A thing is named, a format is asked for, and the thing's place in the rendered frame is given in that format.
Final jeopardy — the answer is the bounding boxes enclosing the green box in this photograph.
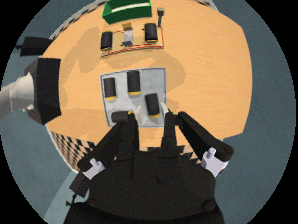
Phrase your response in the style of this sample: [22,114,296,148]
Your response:
[101,0,152,25]

